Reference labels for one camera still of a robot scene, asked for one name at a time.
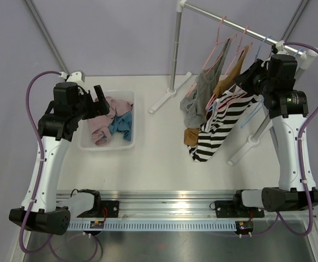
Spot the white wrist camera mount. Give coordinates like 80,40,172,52
270,40,297,56
59,71,85,86

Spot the aluminium mounting rail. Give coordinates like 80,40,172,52
99,189,235,223

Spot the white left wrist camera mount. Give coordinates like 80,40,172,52
59,71,85,86

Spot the teal blue tank top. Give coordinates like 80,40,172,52
109,111,133,141

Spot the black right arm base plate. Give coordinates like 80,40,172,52
210,200,249,218

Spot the grey tank top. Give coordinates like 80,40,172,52
179,38,232,129

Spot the white slotted cable duct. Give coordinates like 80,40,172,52
68,220,236,231

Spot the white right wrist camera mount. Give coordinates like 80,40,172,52
270,40,297,56

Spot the mustard brown tank top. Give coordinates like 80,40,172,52
183,44,252,146

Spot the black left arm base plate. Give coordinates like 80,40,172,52
91,200,120,218

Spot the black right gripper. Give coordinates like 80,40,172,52
233,59,274,97

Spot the black white striped tank top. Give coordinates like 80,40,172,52
188,87,261,163

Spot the mauve pink tank top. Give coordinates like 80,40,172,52
87,97,134,146

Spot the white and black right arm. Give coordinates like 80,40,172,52
231,54,318,216

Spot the white plastic basket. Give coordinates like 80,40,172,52
78,90,137,152

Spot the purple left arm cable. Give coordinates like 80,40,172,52
19,70,104,259

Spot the pink hanger under grey top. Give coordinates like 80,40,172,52
185,15,238,99

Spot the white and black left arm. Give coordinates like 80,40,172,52
9,82,110,235

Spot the grey metal clothes rack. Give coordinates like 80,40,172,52
149,1,318,165

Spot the pink hanger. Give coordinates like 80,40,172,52
185,15,238,99
206,26,254,110

